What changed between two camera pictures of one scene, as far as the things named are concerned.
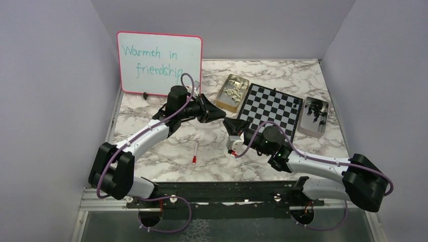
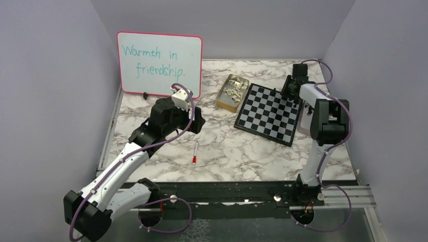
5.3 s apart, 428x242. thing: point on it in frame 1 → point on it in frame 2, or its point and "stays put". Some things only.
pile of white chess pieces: (237, 91) stays put
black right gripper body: (256, 142) → (286, 89)
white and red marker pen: (194, 157) stays put
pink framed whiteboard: (153, 62) stays put
